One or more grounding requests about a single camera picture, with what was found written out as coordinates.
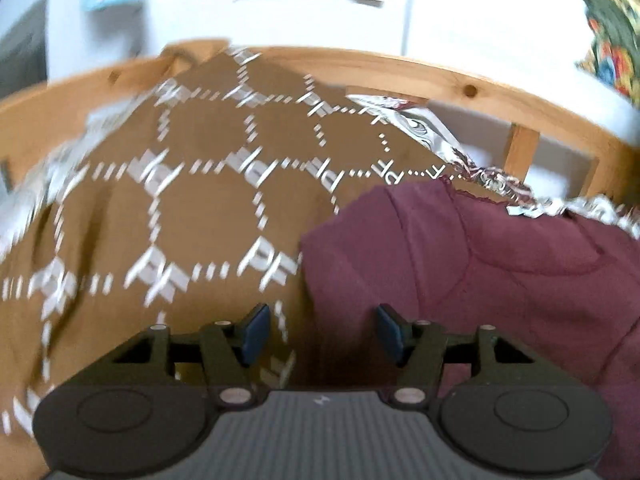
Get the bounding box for white floral bed sheet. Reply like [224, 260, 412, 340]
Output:
[0, 92, 640, 261]

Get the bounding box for colourful floral cloth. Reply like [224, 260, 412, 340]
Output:
[569, 0, 640, 108]

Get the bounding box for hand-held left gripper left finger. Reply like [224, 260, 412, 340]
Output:
[107, 302, 273, 409]

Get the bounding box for white wall conduit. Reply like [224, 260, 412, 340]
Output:
[402, 0, 418, 57]

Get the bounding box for grey wall panel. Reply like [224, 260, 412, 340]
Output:
[0, 0, 52, 102]

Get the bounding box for wooden bed frame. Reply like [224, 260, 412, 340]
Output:
[0, 40, 640, 201]

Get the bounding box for maroon garment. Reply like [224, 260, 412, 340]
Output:
[299, 180, 640, 480]

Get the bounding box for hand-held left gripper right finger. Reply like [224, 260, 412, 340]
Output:
[376, 303, 540, 409]

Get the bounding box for brown printed blanket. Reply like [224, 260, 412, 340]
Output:
[0, 45, 453, 480]

